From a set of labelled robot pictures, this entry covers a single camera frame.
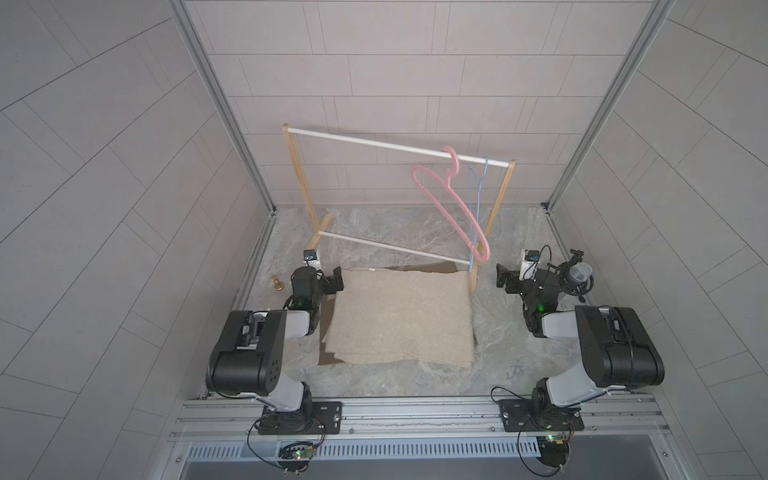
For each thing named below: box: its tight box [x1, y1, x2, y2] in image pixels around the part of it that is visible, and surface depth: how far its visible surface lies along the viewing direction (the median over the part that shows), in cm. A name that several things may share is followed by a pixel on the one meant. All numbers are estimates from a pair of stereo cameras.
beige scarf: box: [321, 268, 475, 369], surface depth 86 cm
